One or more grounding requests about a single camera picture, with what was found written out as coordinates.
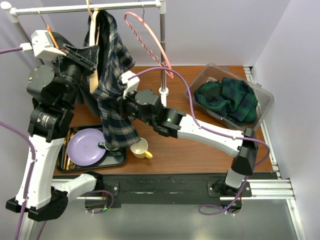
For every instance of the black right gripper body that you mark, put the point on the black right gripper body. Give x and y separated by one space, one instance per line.
128 106

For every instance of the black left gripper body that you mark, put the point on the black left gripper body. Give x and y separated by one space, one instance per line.
71 71

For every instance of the navy beige plaid skirt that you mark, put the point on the navy beige plaid skirt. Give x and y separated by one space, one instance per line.
113 60

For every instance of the black dotted skirt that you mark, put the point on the black dotted skirt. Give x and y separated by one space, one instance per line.
84 96

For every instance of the orange plastic hanger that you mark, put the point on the orange plastic hanger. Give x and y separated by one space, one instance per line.
51 36

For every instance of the pink plastic hanger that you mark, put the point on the pink plastic hanger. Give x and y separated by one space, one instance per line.
147 39

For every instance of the green plaid skirt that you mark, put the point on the green plaid skirt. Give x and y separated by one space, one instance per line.
230 98

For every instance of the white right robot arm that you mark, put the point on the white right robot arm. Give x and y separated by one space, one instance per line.
168 122

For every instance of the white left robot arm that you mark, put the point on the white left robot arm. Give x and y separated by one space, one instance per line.
54 89

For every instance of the yellow mug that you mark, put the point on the yellow mug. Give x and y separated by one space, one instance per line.
140 149

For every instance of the dark green mug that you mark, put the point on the dark green mug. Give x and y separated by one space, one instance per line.
114 152

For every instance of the purple plate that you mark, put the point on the purple plate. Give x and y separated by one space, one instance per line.
83 148

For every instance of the black serving tray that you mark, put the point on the black serving tray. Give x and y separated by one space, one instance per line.
106 161

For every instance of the white clothes rack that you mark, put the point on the white clothes rack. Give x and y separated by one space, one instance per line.
13 14

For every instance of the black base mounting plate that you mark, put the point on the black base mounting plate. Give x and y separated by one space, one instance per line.
168 189

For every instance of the gold cutlery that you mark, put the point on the gold cutlery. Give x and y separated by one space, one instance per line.
64 163

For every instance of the clear plastic bin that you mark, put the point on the clear plastic bin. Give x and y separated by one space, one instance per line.
212 72

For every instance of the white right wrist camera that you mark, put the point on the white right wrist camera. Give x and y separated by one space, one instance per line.
130 82

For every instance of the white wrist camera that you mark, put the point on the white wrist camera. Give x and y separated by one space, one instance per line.
42 46
130 82

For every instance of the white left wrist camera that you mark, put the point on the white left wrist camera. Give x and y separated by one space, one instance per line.
42 46

